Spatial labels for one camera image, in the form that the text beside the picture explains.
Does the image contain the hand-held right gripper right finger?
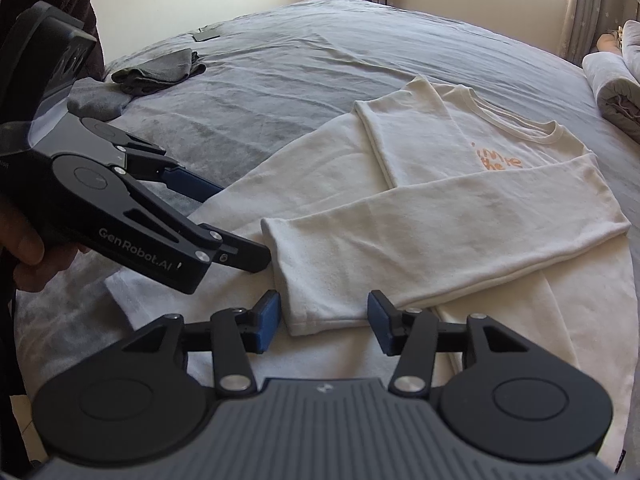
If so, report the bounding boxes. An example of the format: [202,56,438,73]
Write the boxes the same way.
[366,290,523,398]

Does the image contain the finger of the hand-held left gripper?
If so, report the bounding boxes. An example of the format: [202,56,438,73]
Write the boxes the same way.
[116,146,227,206]
[219,231,273,277]

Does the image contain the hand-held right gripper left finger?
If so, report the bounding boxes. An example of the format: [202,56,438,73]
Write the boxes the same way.
[122,290,282,401]

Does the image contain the grey bed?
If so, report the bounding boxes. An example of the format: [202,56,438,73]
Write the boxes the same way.
[12,0,640,480]

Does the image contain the dark grey cloth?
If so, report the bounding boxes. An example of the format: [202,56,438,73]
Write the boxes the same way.
[111,47,208,98]

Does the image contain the cream long-sleeve sweatshirt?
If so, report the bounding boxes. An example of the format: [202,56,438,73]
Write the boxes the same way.
[105,74,636,476]

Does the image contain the folded grey duvet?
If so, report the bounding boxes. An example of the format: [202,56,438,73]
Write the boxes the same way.
[620,19,640,82]

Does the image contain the person's left hand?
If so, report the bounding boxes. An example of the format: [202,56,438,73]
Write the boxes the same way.
[0,194,92,294]

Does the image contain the pale pink cushion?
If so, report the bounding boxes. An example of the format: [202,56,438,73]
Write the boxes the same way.
[597,31,624,54]

